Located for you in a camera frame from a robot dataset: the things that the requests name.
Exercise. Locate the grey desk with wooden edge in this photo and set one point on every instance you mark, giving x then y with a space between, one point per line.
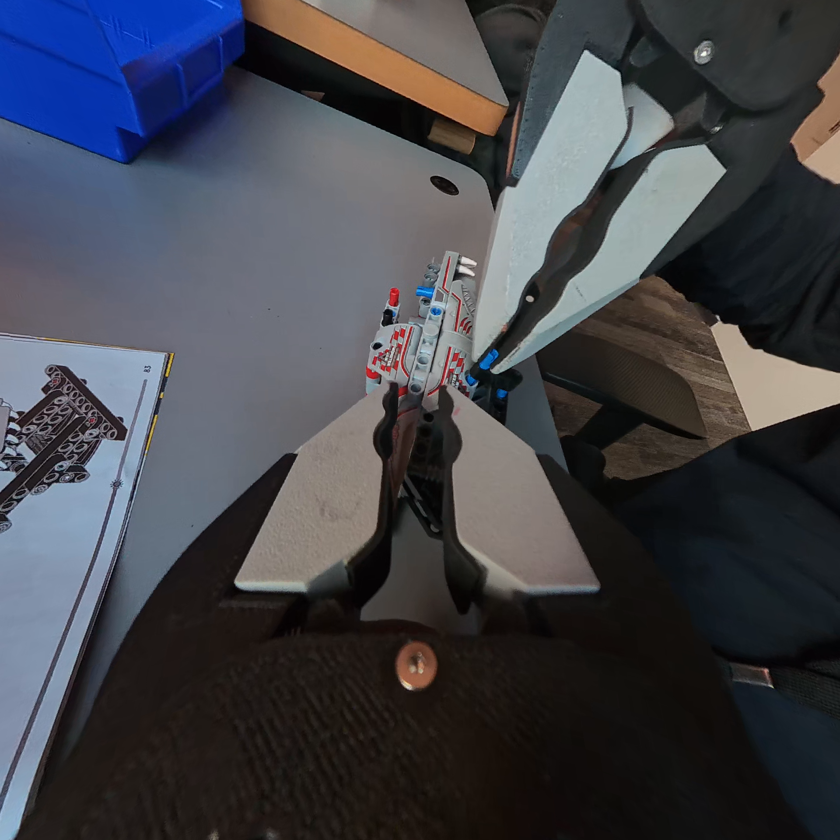
407 46

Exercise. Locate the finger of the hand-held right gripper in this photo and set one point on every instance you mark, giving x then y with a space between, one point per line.
656 203
558 164

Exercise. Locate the cardboard box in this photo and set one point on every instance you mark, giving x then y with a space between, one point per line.
820 131

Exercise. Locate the lego instruction booklet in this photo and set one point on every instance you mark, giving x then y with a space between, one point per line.
39 590

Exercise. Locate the black lego beam blue pins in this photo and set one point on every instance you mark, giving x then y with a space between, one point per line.
535 285

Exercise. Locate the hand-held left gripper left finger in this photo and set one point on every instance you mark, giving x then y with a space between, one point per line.
321 518

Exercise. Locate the person's right forearm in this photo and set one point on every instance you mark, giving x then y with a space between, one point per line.
774 275

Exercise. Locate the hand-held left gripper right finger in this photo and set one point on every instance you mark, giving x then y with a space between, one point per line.
518 518

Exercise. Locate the grey red lego truck model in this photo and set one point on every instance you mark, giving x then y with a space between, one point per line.
420 341

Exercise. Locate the blue plastic bin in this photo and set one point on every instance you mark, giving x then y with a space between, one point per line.
98 65

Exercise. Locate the light wooden block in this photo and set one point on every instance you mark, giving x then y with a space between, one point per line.
451 136

